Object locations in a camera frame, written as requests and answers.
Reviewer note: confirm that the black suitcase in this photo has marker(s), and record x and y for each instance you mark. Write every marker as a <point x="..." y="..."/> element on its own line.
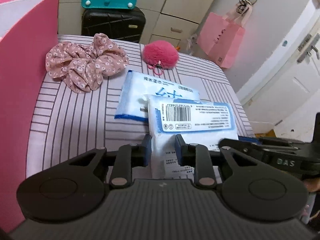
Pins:
<point x="112" y="23"/>

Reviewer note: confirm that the striped pink tablecloth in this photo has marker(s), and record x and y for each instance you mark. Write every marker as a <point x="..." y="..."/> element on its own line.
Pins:
<point x="75" y="120"/>

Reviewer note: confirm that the pink paper bag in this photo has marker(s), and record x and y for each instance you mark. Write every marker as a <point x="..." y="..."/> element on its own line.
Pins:
<point x="220" y="40"/>

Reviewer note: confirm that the white door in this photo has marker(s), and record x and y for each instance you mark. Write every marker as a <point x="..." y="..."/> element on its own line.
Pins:
<point x="280" y="80"/>

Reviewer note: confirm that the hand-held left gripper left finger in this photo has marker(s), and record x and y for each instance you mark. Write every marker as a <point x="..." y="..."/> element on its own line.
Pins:
<point x="147" y="152"/>

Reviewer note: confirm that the grey wooden wardrobe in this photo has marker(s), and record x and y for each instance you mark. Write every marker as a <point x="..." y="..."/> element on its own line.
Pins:
<point x="172" y="5"/>

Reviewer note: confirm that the pink cardboard box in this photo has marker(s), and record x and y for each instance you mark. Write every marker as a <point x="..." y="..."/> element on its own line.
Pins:
<point x="20" y="80"/>

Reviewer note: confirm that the red plush ball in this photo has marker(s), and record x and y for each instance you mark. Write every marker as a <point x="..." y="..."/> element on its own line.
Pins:
<point x="161" y="53"/>

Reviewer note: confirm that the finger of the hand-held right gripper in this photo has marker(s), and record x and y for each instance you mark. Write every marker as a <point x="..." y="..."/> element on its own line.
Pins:
<point x="280" y="142"/>
<point x="247" y="148"/>

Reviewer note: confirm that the blue printed tissue pack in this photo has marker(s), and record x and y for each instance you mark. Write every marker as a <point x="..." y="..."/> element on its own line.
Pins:
<point x="135" y="92"/>

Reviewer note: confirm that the pink floral scrunchie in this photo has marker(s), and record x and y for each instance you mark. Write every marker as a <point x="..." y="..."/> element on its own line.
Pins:
<point x="82" y="65"/>

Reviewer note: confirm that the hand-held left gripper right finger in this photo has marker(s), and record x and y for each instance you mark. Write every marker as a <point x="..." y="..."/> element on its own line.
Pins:
<point x="178" y="152"/>

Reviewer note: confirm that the person's right hand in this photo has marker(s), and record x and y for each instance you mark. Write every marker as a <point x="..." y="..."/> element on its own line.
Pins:
<point x="312" y="185"/>

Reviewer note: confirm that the clear plastic bag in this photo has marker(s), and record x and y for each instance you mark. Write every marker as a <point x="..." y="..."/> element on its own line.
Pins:
<point x="190" y="45"/>

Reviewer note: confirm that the white barcode tissue pack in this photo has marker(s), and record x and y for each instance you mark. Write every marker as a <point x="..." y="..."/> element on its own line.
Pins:
<point x="200" y="112"/>

